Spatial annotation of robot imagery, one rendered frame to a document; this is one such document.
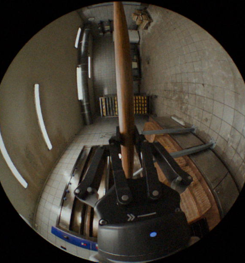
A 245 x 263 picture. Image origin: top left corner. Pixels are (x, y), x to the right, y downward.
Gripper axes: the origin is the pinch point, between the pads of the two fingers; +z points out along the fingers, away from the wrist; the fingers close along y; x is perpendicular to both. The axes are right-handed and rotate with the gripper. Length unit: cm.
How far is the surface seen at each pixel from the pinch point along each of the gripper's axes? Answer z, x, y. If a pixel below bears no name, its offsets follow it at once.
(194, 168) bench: 18, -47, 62
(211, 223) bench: -49, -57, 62
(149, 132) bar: 82, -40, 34
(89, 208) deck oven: 11, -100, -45
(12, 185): -28, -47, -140
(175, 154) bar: 35, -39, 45
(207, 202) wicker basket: -22, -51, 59
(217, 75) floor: 39, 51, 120
